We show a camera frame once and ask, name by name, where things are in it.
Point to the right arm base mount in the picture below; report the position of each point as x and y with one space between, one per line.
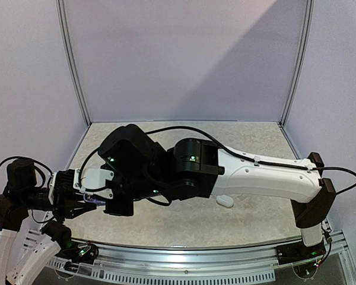
298 251

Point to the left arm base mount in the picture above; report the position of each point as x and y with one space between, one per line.
86 252

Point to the white slotted cable duct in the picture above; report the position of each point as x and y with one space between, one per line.
121 273

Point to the aluminium corner frame post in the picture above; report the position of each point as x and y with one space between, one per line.
299 61

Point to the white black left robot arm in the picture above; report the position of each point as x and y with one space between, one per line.
27 189

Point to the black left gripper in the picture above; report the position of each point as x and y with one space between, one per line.
67 208

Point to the lavender oval charging case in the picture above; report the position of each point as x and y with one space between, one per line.
93 199

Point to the white oval charging case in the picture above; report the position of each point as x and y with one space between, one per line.
225 201

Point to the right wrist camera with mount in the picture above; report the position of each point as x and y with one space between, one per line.
94 181

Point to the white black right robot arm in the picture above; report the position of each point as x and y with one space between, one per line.
204 167

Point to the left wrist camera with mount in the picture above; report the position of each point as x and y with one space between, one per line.
61 187

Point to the aluminium left frame post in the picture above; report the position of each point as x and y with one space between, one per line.
72 65

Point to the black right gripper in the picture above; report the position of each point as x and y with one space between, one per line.
118 206

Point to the aluminium front rail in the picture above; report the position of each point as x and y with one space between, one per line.
248 257

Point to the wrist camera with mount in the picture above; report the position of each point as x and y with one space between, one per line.
61 187
94 181

